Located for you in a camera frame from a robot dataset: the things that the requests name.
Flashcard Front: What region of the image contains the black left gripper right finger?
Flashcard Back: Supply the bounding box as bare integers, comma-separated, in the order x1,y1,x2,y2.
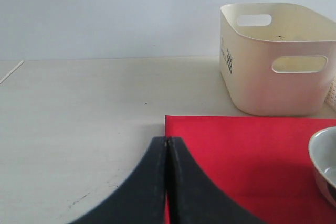
166,137,264,223

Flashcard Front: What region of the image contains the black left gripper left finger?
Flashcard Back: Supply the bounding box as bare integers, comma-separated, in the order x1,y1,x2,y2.
72,136,167,224

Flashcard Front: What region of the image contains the white enamel bowl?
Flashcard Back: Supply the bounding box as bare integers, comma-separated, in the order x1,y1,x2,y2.
308,127,335,206

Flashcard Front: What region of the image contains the red table mat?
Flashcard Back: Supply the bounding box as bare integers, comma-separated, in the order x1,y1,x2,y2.
165,116,335,223

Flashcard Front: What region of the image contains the cream plastic bin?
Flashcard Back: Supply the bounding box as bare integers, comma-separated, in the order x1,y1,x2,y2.
219,3,335,116

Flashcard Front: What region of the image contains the white woven plastic basket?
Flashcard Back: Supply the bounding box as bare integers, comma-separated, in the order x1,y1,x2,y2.
325,77,336,111

